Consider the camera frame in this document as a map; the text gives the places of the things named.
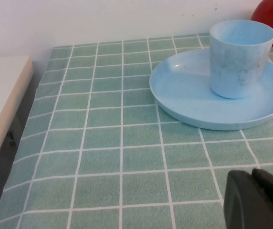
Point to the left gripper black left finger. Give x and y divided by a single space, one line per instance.
244 205

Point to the light blue plastic cup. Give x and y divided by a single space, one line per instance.
236 69

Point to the light blue plastic plate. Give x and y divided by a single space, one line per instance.
189 100

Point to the green checkered tablecloth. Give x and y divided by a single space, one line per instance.
103 143

